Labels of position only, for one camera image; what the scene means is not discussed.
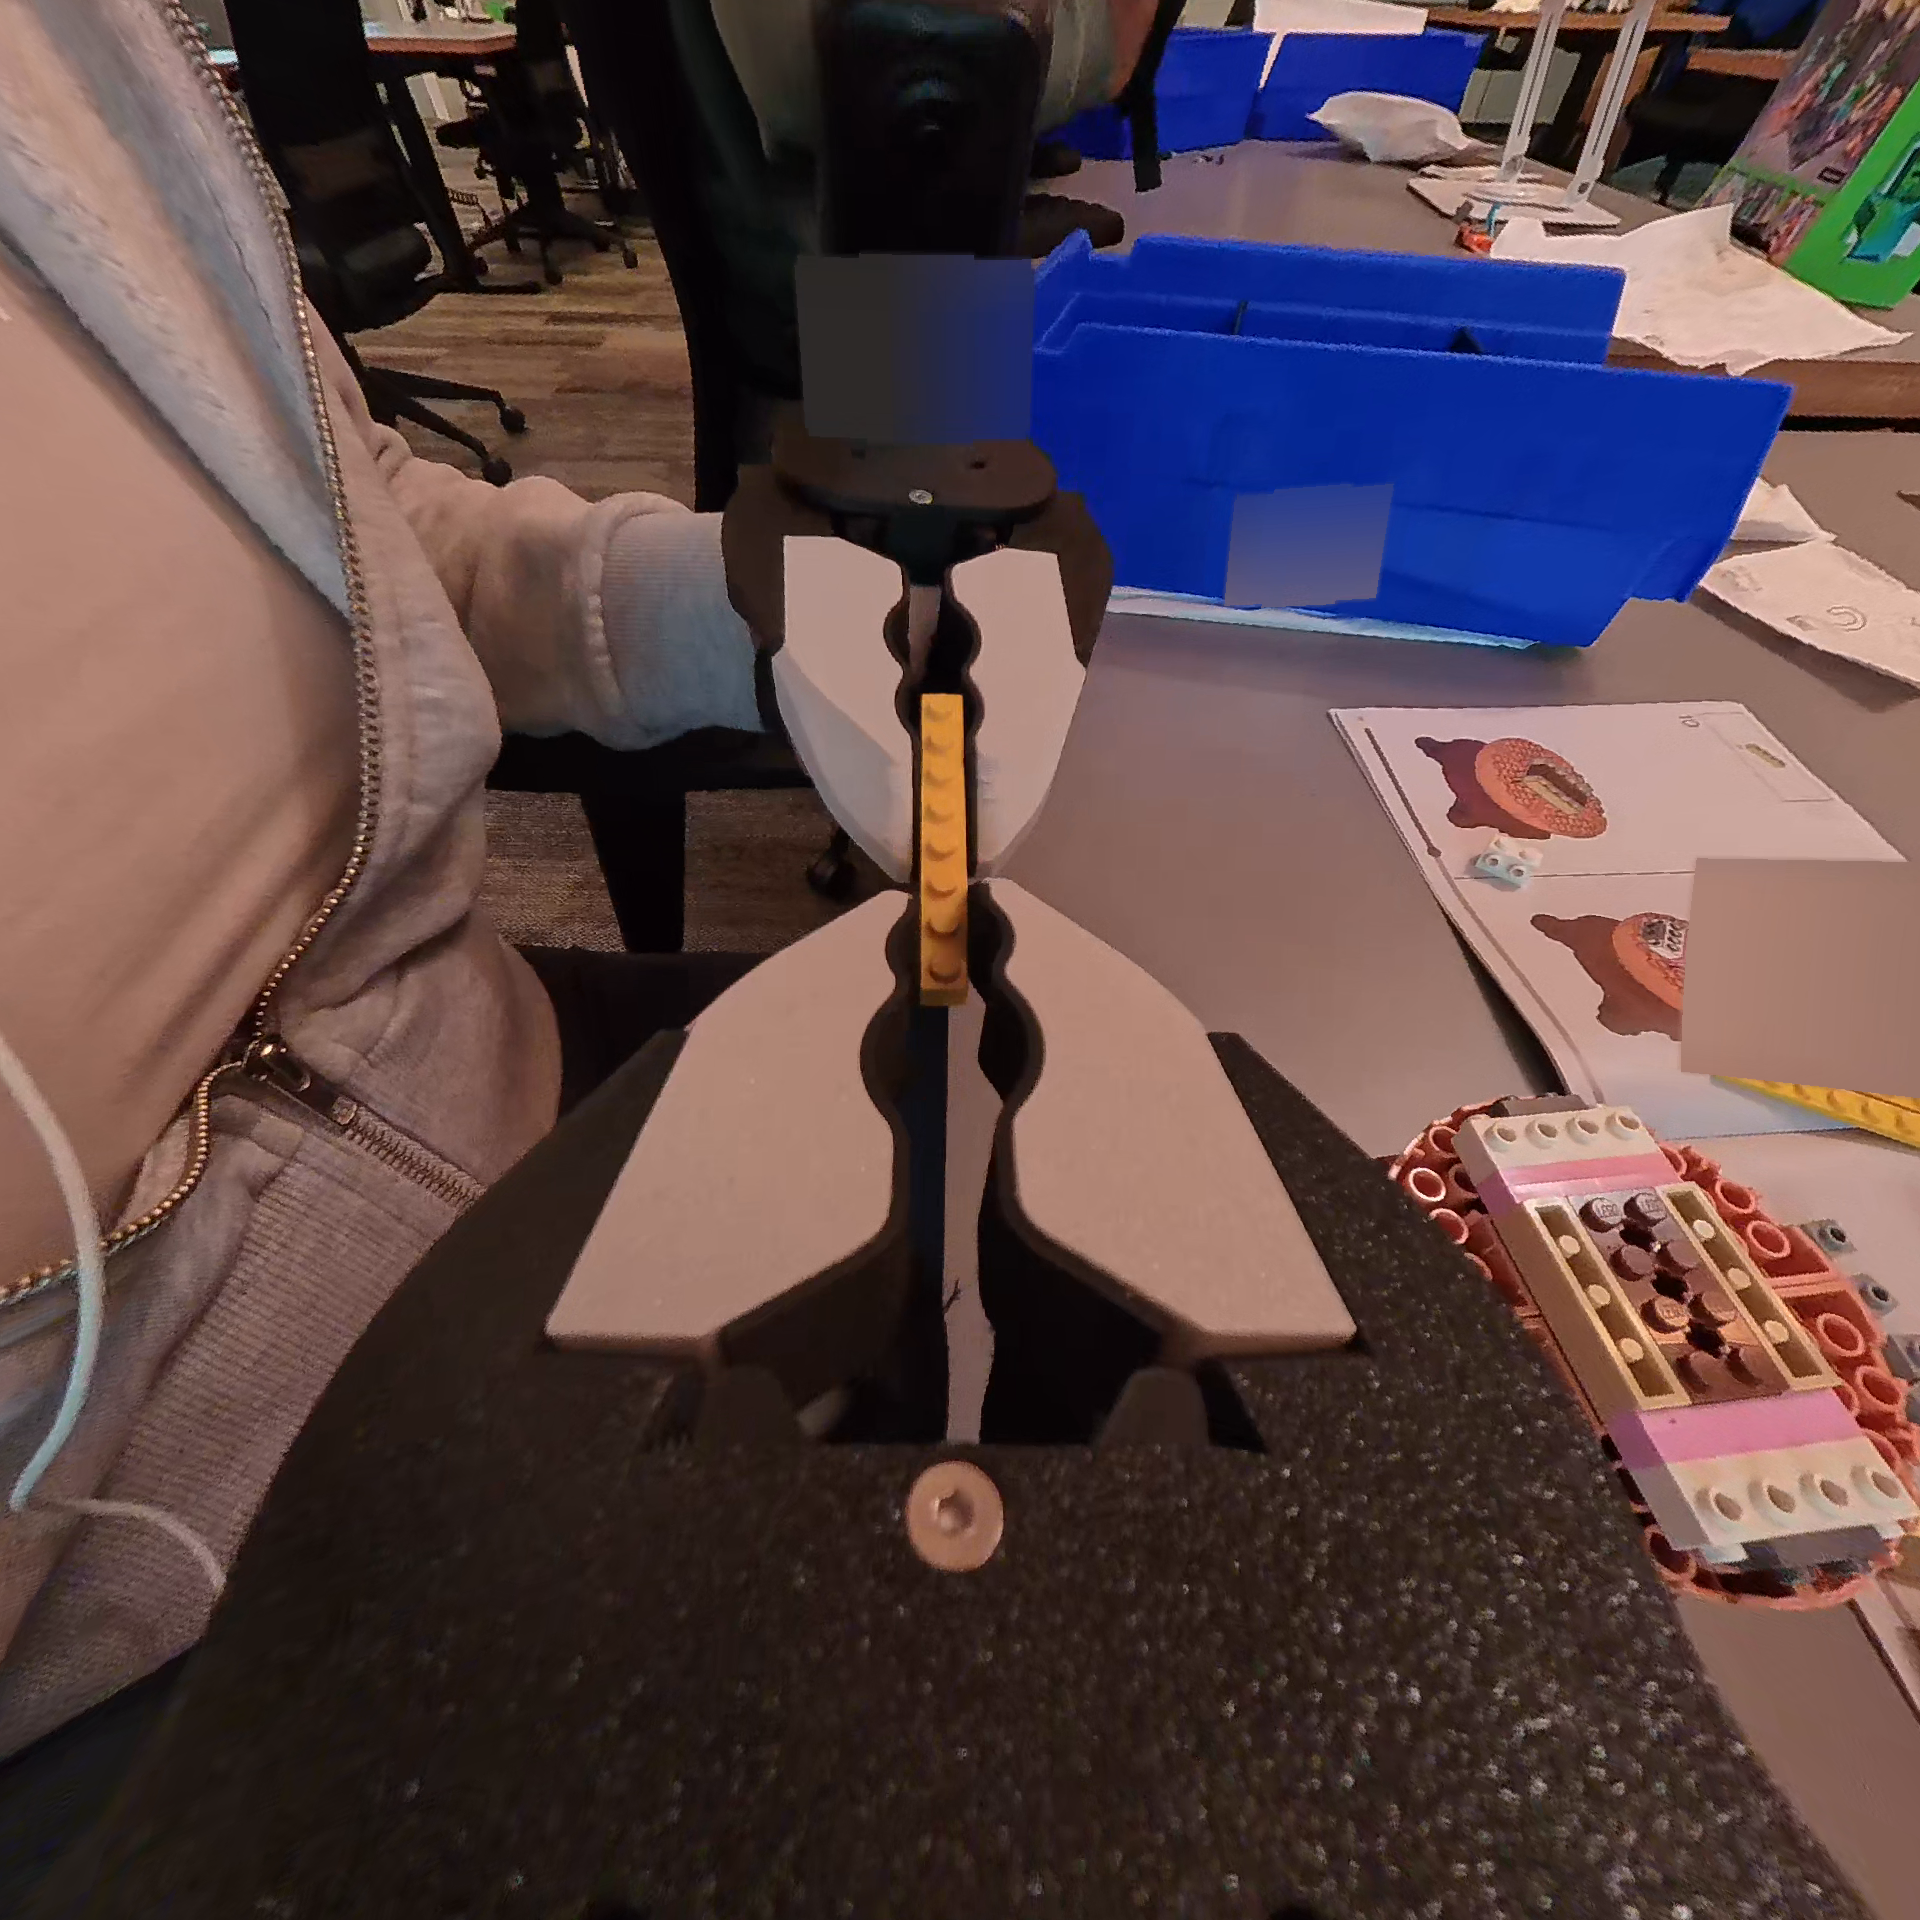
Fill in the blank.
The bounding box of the black office chair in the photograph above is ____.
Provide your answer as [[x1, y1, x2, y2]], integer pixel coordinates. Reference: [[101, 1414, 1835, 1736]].
[[570, 0, 871, 953]]

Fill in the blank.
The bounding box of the white paper sheet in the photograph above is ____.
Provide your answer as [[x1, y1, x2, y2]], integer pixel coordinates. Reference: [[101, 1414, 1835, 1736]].
[[1705, 541, 1920, 694], [1560, 204, 1909, 372], [1727, 482, 1837, 555]]

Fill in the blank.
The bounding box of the black background chair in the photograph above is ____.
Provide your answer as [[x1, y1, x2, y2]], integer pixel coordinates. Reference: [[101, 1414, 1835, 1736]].
[[215, 0, 534, 482]]

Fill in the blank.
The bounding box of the white thin cord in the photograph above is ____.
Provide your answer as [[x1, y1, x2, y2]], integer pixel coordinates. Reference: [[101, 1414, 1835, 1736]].
[[0, 1022, 234, 1596]]

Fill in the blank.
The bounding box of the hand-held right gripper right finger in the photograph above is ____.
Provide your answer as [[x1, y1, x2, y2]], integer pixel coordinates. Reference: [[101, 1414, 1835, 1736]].
[[982, 885, 1363, 1371]]

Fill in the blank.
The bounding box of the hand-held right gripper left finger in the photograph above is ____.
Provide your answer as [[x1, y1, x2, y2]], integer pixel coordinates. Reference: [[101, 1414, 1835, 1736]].
[[549, 894, 920, 1359]]

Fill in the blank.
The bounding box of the blue plastic bin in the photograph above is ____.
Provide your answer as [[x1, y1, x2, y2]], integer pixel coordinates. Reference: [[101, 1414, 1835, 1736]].
[[1031, 234, 1793, 653], [1051, 25, 1261, 157], [1254, 25, 1496, 141]]

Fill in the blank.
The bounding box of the brick flowerpot model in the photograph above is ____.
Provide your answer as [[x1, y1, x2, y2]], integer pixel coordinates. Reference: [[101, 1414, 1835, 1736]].
[[1387, 1090, 1920, 1614]]

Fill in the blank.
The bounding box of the brick set instruction booklet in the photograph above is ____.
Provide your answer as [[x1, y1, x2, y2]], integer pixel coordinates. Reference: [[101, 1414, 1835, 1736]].
[[1329, 697, 1920, 1707]]

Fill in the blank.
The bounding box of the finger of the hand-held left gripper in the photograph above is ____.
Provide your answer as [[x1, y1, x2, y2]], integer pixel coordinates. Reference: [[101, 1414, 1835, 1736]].
[[962, 541, 1092, 885], [777, 533, 938, 872]]

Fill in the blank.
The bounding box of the yellow long brick plate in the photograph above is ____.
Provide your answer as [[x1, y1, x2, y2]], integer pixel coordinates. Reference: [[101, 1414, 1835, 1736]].
[[916, 694, 982, 1005], [1736, 1075, 1920, 1147]]

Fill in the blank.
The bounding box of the green carton box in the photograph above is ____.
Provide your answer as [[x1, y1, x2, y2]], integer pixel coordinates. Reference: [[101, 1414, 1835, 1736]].
[[1727, 0, 1920, 310]]

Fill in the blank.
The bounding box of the clear acrylic stand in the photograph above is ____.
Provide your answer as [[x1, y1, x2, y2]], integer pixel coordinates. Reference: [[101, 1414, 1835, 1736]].
[[1411, 0, 1670, 229]]

